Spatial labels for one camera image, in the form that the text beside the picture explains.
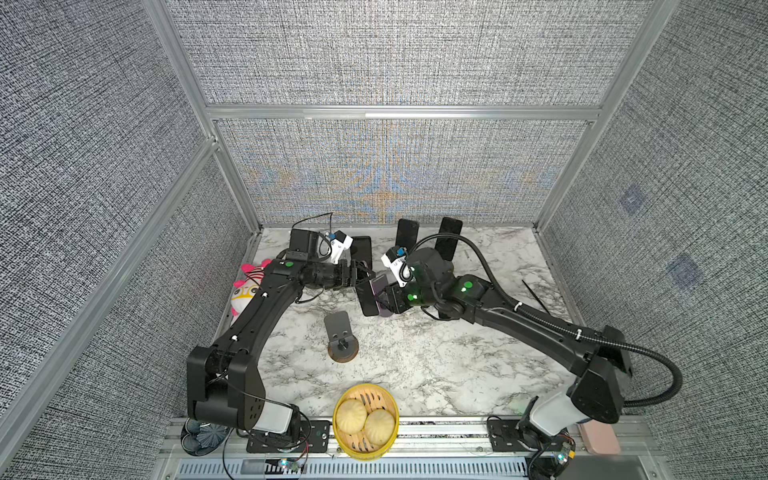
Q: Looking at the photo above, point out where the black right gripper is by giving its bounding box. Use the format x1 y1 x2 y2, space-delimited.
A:
372 278 443 314

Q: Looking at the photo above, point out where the black phone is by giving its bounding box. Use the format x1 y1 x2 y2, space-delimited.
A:
395 218 420 252
435 217 463 261
355 278 381 317
350 236 373 267

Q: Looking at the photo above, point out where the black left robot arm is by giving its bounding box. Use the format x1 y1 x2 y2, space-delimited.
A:
186 259 371 434

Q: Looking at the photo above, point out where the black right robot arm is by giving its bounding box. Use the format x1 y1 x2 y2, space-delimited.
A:
377 248 628 437

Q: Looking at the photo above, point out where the black phone on wooden stand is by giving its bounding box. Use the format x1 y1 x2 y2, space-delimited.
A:
435 217 463 261

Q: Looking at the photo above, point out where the black phone on grey stand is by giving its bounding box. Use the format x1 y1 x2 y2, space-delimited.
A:
395 218 420 252

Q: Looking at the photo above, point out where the purple round phone stand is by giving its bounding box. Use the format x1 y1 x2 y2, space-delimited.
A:
371 273 393 317

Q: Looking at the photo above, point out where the front wooden base phone stand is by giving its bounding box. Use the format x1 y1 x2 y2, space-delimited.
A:
324 311 359 363

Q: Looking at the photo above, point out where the pink white plush toy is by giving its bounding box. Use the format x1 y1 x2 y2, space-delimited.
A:
230 259 272 321

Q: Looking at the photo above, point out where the left steamed bun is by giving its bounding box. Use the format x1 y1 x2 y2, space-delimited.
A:
336 399 368 435

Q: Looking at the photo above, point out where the steamed bun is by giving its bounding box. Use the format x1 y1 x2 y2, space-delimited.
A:
336 399 368 435
363 409 396 447

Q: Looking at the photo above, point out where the yellow bamboo steamer basket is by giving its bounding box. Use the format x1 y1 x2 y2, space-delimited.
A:
332 383 400 461

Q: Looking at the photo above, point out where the right steamed bun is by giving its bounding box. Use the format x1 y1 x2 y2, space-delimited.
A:
363 409 396 447

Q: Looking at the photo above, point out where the pink pad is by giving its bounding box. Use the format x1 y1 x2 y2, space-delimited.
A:
578 420 621 456

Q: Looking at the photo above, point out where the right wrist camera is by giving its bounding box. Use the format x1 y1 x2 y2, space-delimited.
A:
381 246 412 287

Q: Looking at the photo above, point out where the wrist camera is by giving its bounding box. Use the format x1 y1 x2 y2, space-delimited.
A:
289 227 355 265
381 246 412 287

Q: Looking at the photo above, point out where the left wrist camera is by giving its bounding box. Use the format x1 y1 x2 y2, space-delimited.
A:
289 227 355 265

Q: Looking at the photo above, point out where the aluminium front rail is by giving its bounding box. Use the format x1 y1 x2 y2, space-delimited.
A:
150 416 674 479

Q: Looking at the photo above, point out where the black corrugated cable conduit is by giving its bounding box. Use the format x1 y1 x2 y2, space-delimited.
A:
407 232 684 409

